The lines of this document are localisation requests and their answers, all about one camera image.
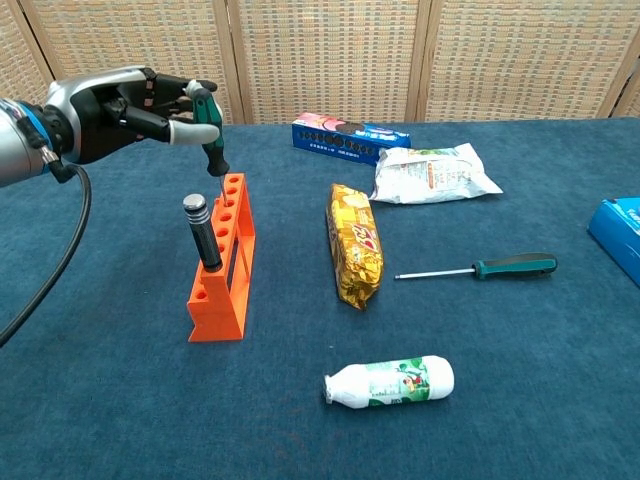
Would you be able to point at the gold snack packet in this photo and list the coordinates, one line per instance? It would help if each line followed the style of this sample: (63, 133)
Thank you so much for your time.
(357, 245)

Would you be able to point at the long blue cookie box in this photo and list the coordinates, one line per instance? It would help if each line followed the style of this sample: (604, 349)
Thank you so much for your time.
(345, 142)

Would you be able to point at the small green black screwdriver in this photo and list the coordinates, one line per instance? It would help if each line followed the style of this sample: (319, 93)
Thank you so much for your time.
(215, 150)

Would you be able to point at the blue felt table mat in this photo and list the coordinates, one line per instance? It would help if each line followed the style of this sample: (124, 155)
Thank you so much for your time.
(100, 425)

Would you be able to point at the large green black screwdriver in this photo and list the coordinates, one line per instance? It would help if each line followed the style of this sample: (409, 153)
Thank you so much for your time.
(515, 266)

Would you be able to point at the black silver-capped tool handle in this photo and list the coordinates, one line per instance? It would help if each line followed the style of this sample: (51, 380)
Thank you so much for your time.
(205, 240)

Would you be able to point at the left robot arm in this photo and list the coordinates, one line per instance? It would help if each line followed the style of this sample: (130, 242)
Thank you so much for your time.
(20, 145)

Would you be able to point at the woven bamboo screen panel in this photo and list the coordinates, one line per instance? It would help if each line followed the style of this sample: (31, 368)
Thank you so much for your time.
(12, 45)
(330, 55)
(140, 40)
(631, 100)
(525, 55)

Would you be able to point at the white green-label drink bottle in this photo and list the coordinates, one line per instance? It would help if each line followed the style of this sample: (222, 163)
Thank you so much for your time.
(390, 382)

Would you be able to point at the orange tool holder block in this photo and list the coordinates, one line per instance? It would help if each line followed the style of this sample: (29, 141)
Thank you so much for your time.
(220, 310)

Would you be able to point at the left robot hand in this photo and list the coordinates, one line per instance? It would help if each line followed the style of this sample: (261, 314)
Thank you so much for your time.
(95, 115)

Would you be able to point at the blue chocolate chip cookie box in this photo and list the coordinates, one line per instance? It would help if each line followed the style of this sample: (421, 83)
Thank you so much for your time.
(620, 235)

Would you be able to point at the white snack bag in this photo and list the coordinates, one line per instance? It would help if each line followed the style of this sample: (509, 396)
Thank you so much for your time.
(435, 175)

